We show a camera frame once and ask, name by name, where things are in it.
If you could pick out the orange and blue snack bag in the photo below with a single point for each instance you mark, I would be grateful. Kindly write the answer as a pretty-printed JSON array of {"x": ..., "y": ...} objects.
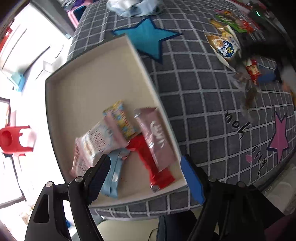
[{"x": 223, "y": 46}]

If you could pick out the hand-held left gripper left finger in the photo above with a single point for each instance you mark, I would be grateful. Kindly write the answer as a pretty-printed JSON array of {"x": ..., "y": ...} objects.
[{"x": 99, "y": 178}]

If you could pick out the long red snack packet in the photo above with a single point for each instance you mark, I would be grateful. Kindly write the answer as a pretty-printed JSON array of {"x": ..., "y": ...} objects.
[{"x": 148, "y": 162}]

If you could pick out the light blue snack packet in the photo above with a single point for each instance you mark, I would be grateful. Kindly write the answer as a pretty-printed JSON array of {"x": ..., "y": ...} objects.
[{"x": 114, "y": 171}]

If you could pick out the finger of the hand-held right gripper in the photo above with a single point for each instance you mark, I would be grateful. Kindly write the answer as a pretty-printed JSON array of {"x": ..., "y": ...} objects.
[
  {"x": 268, "y": 77},
  {"x": 261, "y": 49}
]

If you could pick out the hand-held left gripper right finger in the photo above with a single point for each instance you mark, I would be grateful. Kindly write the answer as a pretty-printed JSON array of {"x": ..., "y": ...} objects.
[{"x": 192, "y": 178}]

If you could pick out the grey checked blanket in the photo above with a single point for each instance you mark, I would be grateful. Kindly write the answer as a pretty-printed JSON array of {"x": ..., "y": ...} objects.
[{"x": 203, "y": 104}]

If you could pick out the light blue box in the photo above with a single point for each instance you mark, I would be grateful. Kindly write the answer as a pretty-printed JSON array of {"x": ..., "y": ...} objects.
[{"x": 18, "y": 81}]

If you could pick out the large red snack packet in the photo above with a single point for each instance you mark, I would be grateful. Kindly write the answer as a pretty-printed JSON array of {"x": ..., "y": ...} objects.
[{"x": 253, "y": 69}]

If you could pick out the green snack pouch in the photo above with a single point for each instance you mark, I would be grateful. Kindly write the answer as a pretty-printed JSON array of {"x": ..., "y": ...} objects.
[{"x": 231, "y": 24}]

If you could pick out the beige tray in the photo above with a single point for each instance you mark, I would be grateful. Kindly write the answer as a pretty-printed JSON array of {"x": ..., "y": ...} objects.
[{"x": 92, "y": 88}]

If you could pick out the pink and white snack packet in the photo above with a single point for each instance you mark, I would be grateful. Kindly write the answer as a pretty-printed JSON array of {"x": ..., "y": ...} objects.
[{"x": 92, "y": 143}]

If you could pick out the light blue towel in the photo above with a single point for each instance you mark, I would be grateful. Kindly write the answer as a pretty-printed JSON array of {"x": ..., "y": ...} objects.
[{"x": 134, "y": 8}]

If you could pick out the pink plastic bin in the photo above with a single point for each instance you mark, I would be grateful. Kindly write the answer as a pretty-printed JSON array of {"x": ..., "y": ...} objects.
[{"x": 74, "y": 17}]

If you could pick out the red plastic stool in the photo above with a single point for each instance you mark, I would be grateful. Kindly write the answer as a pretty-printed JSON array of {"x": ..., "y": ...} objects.
[{"x": 11, "y": 139}]

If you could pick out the yellow patterned snack packet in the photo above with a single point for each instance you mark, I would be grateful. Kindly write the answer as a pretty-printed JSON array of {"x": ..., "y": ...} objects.
[{"x": 122, "y": 120}]

